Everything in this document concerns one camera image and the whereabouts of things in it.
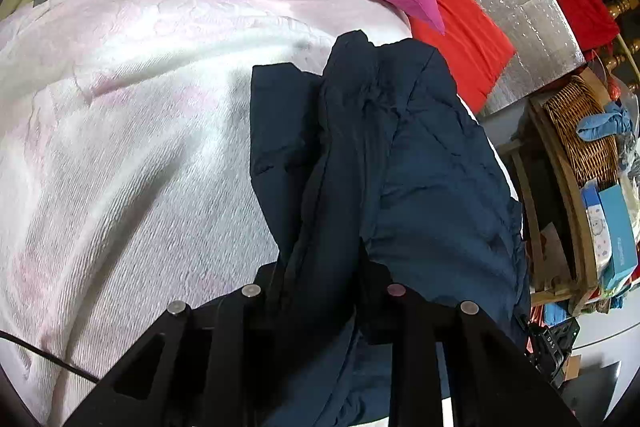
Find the red-orange pillow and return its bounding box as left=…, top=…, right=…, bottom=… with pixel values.
left=409, top=0, right=515, bottom=114

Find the teal tissue box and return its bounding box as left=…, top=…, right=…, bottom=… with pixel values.
left=599, top=184, right=638, bottom=291

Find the black cable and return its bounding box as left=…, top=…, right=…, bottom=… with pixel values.
left=0, top=329, right=101, bottom=384

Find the light blue cloth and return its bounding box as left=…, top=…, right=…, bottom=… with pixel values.
left=576, top=102, right=634, bottom=142

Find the white fleece blanket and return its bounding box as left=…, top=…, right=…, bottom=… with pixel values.
left=0, top=0, right=526, bottom=427

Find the navy blue puffer jacket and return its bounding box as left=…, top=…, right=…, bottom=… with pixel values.
left=250, top=31, right=529, bottom=426

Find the wicker basket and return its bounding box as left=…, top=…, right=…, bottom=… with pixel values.
left=542, top=76, right=618, bottom=190

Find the white patterned tissue pack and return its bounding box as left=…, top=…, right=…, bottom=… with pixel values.
left=580, top=179, right=612, bottom=277

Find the wooden side table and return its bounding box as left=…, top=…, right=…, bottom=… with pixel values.
left=498, top=69, right=617, bottom=317

